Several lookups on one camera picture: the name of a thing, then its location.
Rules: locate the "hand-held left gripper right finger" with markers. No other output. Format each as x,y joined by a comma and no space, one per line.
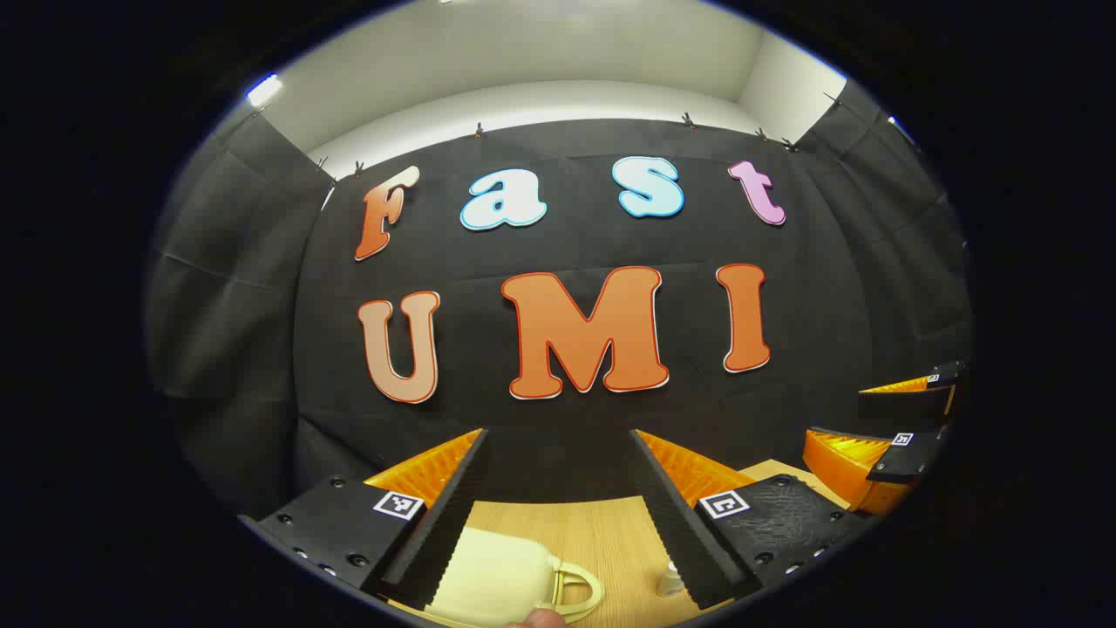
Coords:
676,532

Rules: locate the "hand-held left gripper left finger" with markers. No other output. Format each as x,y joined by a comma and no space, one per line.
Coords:
445,523

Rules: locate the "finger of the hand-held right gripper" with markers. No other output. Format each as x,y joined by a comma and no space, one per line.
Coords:
907,406
907,458

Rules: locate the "white pump bottle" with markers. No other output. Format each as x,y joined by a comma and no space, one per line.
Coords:
670,582

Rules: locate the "cream small suitcase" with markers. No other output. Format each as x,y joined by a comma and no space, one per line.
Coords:
497,576

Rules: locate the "ceiling light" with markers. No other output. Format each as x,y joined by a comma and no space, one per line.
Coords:
264,91

